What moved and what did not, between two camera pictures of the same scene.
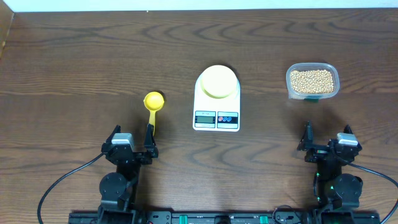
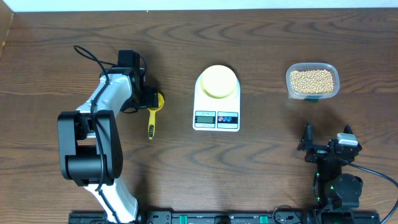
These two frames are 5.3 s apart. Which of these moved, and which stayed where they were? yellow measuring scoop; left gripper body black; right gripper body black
Moved: left gripper body black
Stayed: yellow measuring scoop; right gripper body black
